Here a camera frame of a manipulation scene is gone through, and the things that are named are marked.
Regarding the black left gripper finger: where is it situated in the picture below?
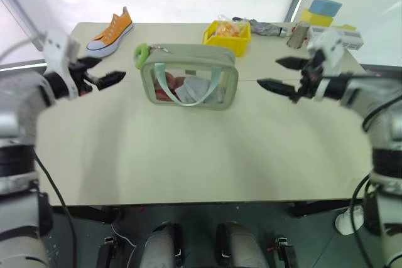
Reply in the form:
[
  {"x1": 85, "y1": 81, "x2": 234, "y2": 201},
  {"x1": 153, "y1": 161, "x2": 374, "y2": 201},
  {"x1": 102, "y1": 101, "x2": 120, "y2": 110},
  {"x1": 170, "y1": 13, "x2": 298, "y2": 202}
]
[
  {"x1": 79, "y1": 56, "x2": 104, "y2": 68},
  {"x1": 95, "y1": 71, "x2": 127, "y2": 91}
]

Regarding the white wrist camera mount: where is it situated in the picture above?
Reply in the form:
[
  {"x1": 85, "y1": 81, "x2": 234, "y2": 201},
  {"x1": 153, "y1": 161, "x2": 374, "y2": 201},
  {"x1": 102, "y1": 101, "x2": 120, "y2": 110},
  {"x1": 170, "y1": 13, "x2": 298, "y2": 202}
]
[
  {"x1": 307, "y1": 28, "x2": 349, "y2": 102},
  {"x1": 41, "y1": 30, "x2": 82, "y2": 100}
]

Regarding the black table foot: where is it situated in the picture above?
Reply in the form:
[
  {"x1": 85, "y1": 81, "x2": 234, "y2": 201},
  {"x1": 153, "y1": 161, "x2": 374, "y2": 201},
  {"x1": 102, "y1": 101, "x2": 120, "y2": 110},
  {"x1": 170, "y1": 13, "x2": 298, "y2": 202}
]
[
  {"x1": 271, "y1": 234, "x2": 300, "y2": 268},
  {"x1": 95, "y1": 235, "x2": 119, "y2": 268}
]

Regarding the grey robot leg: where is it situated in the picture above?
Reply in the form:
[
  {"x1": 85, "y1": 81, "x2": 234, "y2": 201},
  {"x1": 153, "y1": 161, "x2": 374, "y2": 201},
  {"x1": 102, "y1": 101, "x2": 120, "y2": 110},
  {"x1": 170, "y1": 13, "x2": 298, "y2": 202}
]
[
  {"x1": 139, "y1": 222, "x2": 183, "y2": 268},
  {"x1": 215, "y1": 222, "x2": 268, "y2": 268}
]

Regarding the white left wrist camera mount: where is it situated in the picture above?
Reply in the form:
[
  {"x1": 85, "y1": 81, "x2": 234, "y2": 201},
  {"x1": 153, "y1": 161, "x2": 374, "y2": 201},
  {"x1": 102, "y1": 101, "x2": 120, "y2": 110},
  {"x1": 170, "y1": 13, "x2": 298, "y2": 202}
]
[{"x1": 41, "y1": 30, "x2": 82, "y2": 100}]

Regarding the grey folded umbrella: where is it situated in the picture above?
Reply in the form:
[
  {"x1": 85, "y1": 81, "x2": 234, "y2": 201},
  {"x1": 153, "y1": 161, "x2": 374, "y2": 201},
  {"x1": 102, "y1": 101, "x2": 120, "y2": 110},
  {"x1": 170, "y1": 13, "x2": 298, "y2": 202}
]
[{"x1": 232, "y1": 16, "x2": 292, "y2": 38}]

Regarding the grey robot right leg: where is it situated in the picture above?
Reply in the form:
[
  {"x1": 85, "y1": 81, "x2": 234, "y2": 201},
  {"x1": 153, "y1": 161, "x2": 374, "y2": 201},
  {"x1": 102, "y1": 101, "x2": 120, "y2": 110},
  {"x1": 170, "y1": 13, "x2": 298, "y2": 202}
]
[{"x1": 215, "y1": 222, "x2": 268, "y2": 268}]

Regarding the light blue cloth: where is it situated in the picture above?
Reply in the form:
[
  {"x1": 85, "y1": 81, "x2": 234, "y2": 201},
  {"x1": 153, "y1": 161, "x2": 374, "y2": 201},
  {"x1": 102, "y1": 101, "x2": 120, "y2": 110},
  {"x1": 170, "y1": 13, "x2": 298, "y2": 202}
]
[{"x1": 175, "y1": 75, "x2": 226, "y2": 105}]

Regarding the white printed carton box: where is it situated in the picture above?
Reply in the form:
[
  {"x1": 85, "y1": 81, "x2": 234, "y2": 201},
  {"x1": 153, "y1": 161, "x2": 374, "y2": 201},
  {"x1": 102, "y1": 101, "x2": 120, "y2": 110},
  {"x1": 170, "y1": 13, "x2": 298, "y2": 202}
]
[{"x1": 308, "y1": 24, "x2": 365, "y2": 51}]

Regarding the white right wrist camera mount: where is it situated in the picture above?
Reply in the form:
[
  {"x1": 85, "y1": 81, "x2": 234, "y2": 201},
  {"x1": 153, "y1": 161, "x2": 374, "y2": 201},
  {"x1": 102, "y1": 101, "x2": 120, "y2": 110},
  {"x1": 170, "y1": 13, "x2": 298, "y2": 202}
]
[{"x1": 307, "y1": 28, "x2": 349, "y2": 102}]

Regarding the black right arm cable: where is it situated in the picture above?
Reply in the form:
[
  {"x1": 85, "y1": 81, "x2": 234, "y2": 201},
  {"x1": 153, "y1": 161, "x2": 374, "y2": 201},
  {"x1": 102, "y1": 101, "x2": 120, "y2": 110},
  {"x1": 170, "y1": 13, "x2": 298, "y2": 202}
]
[{"x1": 349, "y1": 94, "x2": 402, "y2": 268}]

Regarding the clear green toiletry bag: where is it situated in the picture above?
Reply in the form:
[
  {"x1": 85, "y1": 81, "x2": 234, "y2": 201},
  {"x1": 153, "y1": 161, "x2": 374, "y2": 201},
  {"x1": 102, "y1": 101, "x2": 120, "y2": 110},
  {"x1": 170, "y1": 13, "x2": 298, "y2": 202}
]
[{"x1": 139, "y1": 43, "x2": 240, "y2": 112}]

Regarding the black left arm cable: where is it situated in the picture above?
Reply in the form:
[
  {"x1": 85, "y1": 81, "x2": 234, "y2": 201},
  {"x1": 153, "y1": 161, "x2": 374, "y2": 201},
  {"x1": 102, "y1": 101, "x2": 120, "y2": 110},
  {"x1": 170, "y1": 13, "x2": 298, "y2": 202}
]
[{"x1": 30, "y1": 151, "x2": 79, "y2": 268}]

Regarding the maroon cloth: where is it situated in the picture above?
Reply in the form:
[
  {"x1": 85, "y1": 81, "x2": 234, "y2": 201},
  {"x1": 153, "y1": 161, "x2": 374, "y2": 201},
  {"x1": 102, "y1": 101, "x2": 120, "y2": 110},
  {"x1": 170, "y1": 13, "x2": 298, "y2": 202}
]
[{"x1": 154, "y1": 72, "x2": 183, "y2": 103}]

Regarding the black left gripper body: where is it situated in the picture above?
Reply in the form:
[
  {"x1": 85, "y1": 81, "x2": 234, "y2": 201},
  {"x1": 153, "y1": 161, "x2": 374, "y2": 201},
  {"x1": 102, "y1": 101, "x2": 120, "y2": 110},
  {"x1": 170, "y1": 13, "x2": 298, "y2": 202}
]
[{"x1": 67, "y1": 60, "x2": 103, "y2": 97}]

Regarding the yellow plastic bin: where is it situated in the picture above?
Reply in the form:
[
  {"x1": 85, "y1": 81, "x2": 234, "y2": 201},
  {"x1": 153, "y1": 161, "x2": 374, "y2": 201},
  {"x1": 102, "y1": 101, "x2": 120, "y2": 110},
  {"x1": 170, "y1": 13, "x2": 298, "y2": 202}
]
[{"x1": 201, "y1": 19, "x2": 253, "y2": 58}]

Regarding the green zipper pull tag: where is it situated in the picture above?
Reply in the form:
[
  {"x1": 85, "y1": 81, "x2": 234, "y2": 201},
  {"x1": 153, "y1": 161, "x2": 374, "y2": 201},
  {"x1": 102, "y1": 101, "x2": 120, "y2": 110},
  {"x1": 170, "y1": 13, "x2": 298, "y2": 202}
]
[{"x1": 134, "y1": 42, "x2": 151, "y2": 69}]

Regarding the clear bag of orange snacks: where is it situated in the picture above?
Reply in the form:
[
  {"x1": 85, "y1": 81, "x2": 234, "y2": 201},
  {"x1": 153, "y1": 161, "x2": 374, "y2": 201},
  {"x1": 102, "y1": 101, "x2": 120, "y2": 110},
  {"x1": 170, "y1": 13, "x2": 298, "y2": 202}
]
[{"x1": 212, "y1": 13, "x2": 249, "y2": 38}]

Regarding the blue sponge block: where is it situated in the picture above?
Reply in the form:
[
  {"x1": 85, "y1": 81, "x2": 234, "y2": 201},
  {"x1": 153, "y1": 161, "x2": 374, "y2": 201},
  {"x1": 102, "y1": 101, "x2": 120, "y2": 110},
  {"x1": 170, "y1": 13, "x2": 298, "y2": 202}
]
[{"x1": 308, "y1": 0, "x2": 344, "y2": 18}]

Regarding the grey robot left leg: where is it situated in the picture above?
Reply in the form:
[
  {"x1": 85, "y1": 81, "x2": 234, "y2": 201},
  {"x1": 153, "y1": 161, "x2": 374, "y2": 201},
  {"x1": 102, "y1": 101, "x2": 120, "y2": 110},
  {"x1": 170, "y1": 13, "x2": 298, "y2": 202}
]
[{"x1": 139, "y1": 222, "x2": 183, "y2": 268}]

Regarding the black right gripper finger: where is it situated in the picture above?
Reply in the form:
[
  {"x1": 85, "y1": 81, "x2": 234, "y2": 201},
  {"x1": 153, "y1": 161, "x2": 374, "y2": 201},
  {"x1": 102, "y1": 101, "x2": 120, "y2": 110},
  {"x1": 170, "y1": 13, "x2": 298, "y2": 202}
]
[
  {"x1": 256, "y1": 78, "x2": 298, "y2": 99},
  {"x1": 275, "y1": 56, "x2": 311, "y2": 71}
]

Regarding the yellow sponge block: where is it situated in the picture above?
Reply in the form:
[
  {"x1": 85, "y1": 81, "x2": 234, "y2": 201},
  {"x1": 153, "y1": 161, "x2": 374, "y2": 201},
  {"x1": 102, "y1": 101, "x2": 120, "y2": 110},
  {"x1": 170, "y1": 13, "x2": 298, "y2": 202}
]
[{"x1": 299, "y1": 8, "x2": 335, "y2": 28}]

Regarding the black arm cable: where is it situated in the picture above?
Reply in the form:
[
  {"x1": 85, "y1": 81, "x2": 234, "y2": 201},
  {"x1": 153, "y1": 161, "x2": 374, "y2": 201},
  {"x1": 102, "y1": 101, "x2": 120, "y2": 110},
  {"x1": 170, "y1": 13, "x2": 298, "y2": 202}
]
[
  {"x1": 349, "y1": 94, "x2": 402, "y2": 268},
  {"x1": 30, "y1": 151, "x2": 79, "y2": 268}
]

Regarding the orange canvas sneaker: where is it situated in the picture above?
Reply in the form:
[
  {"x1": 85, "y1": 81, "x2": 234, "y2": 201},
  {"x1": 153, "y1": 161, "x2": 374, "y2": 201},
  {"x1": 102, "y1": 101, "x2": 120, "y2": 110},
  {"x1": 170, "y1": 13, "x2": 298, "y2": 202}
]
[{"x1": 85, "y1": 6, "x2": 136, "y2": 57}]

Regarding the white thin cable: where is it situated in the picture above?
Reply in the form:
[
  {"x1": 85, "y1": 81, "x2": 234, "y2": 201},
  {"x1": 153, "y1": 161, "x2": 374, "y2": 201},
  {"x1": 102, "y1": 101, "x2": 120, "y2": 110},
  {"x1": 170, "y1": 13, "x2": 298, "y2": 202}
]
[{"x1": 0, "y1": 38, "x2": 43, "y2": 63}]

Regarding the white object on floor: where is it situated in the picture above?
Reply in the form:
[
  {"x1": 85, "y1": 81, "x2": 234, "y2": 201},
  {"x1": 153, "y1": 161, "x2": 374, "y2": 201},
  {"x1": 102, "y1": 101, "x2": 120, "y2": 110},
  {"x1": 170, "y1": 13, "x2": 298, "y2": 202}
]
[{"x1": 334, "y1": 204, "x2": 366, "y2": 237}]

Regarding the white floor cable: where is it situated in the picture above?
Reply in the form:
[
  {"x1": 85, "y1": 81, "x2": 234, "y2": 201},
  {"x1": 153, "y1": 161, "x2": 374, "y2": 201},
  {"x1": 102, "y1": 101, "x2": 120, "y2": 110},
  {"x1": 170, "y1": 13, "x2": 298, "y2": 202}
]
[{"x1": 111, "y1": 213, "x2": 139, "y2": 247}]

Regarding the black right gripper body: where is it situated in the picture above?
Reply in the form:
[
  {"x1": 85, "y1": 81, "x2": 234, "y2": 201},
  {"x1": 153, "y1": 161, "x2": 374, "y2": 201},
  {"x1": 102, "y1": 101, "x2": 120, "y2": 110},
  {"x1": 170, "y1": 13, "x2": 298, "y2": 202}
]
[{"x1": 291, "y1": 48, "x2": 328, "y2": 105}]

